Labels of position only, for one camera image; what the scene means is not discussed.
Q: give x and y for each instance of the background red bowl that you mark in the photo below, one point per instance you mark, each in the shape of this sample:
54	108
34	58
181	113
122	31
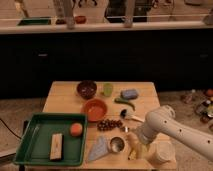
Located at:
80	19

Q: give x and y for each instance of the orange fruit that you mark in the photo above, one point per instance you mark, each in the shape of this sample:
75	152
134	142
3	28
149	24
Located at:
76	129

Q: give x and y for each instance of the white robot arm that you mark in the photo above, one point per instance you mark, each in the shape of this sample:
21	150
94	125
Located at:
162	120

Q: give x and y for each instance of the bunch of dark grapes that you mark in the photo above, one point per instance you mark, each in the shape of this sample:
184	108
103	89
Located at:
107	125

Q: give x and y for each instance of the blue sponge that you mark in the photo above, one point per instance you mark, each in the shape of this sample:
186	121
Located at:
129	94

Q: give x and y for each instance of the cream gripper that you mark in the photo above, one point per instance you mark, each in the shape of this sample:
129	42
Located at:
135	143

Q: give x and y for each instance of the dark purple bowl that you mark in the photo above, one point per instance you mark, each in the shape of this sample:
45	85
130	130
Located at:
87	89

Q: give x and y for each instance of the small metal cup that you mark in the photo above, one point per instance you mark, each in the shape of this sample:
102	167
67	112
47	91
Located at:
117	144

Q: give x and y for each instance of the white paper cup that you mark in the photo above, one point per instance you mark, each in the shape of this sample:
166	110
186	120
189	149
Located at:
163	152

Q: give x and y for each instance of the green plastic tray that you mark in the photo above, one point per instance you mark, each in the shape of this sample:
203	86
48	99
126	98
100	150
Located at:
35	146

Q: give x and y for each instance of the yellow banana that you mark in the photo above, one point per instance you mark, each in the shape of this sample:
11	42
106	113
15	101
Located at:
133	154

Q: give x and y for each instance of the green cup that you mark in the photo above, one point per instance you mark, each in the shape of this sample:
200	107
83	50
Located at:
107	89

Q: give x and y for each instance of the background green tray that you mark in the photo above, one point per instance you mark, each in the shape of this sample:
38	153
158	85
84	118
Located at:
34	21

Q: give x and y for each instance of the grey blue cloth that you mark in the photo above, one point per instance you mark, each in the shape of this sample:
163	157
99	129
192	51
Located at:
98	150

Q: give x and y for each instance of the orange bowl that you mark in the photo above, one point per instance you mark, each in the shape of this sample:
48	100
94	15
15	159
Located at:
95	109

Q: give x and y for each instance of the wooden block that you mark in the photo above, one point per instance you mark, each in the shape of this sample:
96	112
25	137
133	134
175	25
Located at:
56	146

